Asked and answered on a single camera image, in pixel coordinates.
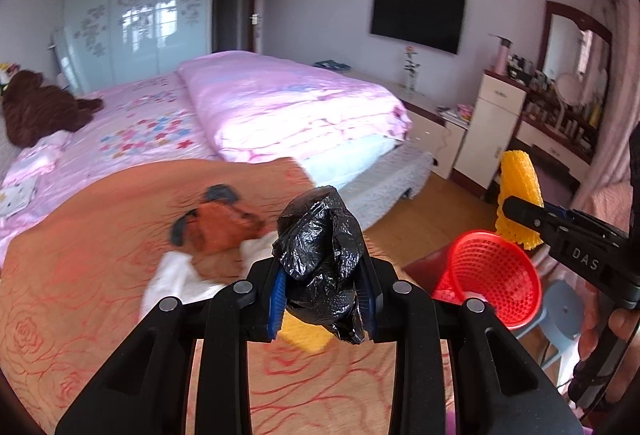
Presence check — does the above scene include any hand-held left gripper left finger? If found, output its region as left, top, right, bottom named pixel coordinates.
left=55, top=260, right=288, bottom=435

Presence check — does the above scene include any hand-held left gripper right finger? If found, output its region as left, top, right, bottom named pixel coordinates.
left=356, top=251, right=585, bottom=435

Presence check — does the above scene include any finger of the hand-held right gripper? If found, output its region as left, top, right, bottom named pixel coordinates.
left=501, top=196, right=568, bottom=241

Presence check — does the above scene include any yellow foam fruit net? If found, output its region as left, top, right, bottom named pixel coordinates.
left=495, top=149, right=545, bottom=251
left=277, top=310, right=333, bottom=356

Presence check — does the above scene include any white tissue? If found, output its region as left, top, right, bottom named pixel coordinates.
left=239, top=230, right=281, bottom=268

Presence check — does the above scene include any black plastic bag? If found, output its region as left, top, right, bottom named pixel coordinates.
left=271, top=186, right=368, bottom=346

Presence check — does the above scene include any red plastic basket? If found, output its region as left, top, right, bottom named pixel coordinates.
left=431, top=230, right=543, bottom=330

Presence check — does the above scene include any orange bag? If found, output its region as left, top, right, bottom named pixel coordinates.
left=172, top=184, right=266, bottom=268

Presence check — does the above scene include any white mesh cloth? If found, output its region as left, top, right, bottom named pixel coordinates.
left=140, top=250, right=241, bottom=318

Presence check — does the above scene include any person's right hand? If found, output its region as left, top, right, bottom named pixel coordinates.
left=579, top=287, right=640, bottom=411

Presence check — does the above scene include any blue-grey plastic stool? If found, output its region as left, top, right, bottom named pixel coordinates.
left=515, top=279, right=588, bottom=388

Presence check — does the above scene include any pink fuzzy robe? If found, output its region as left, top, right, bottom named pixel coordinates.
left=585, top=180, right=640, bottom=236

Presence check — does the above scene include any vanity mirror with cosmetics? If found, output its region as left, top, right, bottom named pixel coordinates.
left=515, top=0, right=613, bottom=196

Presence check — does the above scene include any cream tall cabinet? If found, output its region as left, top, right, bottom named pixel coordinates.
left=452, top=70, right=531, bottom=203

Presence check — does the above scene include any grey patterned bed cover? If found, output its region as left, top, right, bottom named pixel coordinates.
left=340, top=148, right=436, bottom=236

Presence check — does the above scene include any row of cosmetic bottles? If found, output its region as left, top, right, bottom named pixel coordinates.
left=507, top=54, right=608, bottom=151

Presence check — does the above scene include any stack of books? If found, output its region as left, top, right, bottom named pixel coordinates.
left=439, top=106, right=471, bottom=125

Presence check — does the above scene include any round makeup mirror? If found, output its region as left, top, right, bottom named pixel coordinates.
left=547, top=74, right=581, bottom=136

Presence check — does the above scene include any cream low cabinet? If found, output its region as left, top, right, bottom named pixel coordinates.
left=345, top=68, right=468, bottom=180

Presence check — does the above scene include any light blue folded quilt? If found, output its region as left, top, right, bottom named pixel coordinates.
left=250, top=135, right=406, bottom=188

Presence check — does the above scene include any pink curtain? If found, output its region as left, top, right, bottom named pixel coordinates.
left=580, top=0, right=640, bottom=196

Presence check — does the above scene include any pink thermos bottle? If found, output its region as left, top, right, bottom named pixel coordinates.
left=487, top=34, right=513, bottom=77

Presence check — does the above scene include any pink rose in glass vase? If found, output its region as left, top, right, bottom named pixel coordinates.
left=401, top=46, right=421, bottom=94

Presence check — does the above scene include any orange rose-print tablecloth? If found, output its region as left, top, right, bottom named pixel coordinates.
left=0, top=158, right=456, bottom=435

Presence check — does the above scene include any pink folded quilt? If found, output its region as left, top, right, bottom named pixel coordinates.
left=177, top=50, right=413, bottom=163

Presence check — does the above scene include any pink floral bedsheet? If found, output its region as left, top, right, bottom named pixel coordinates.
left=0, top=72, right=226, bottom=256

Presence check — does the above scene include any pink cartoon-print pillow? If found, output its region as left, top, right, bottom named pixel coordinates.
left=0, top=130, right=73, bottom=221

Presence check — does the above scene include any brown plush blanket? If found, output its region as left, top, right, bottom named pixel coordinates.
left=0, top=70, right=105, bottom=148

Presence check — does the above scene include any glass-door wardrobe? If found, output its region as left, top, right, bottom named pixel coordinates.
left=62, top=0, right=216, bottom=93

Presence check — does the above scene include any white yellow plush toy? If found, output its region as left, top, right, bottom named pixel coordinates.
left=0, top=62, right=21, bottom=91

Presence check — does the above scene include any black wall television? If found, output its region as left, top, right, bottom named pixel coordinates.
left=370, top=0, right=467, bottom=55

